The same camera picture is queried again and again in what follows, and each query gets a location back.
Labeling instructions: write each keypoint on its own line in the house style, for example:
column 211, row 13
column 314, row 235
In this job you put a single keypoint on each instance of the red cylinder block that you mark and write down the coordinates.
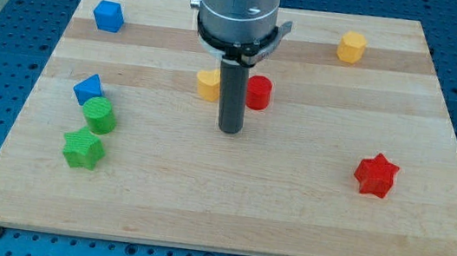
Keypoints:
column 258, row 92

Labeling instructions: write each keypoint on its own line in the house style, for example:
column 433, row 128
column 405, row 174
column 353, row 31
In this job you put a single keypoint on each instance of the black clamp mount ring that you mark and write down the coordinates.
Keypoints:
column 244, row 54

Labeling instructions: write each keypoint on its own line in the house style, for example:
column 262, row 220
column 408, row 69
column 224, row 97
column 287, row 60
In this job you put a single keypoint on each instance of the red star block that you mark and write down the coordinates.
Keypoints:
column 376, row 176

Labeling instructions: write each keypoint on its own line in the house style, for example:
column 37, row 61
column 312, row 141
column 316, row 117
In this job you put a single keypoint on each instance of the yellow heart block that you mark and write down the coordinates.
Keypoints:
column 208, row 84

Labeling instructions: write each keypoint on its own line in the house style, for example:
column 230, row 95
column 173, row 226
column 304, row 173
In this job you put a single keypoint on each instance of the yellow hexagon block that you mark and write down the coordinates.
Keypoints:
column 351, row 47

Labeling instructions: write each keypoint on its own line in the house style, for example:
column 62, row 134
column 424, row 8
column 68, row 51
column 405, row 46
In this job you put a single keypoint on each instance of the wooden board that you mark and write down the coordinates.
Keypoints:
column 283, row 186

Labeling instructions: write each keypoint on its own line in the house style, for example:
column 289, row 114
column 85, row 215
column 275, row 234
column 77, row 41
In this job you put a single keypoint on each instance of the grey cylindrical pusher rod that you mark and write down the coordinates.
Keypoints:
column 232, row 97

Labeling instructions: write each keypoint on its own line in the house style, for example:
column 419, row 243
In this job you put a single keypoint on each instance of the green cylinder block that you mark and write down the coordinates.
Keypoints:
column 99, row 115

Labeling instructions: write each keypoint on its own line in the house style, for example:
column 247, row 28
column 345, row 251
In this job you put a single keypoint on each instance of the green star block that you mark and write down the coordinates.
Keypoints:
column 82, row 149

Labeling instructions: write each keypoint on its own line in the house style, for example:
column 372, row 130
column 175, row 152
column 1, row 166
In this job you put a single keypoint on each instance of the blue cube block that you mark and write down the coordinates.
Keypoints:
column 108, row 16

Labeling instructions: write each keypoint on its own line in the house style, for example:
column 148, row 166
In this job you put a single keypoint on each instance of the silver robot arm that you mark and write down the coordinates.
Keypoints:
column 241, row 34

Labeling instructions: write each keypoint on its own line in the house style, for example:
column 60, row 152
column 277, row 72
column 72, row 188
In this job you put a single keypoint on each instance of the blue triangle block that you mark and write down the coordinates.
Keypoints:
column 88, row 88

